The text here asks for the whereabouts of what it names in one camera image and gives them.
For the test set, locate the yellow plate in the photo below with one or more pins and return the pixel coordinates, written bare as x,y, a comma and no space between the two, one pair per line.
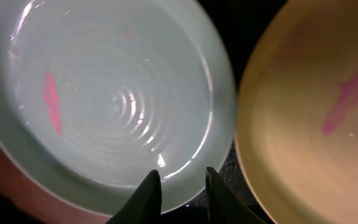
297,114

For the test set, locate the black round tray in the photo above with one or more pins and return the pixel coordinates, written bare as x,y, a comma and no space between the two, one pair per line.
240,24

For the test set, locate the light blue plate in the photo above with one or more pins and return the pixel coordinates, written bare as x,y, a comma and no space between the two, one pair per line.
95,94

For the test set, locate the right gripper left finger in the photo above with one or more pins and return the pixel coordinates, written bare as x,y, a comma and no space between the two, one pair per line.
144,205

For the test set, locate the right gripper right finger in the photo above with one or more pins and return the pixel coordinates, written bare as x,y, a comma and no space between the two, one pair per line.
223,206

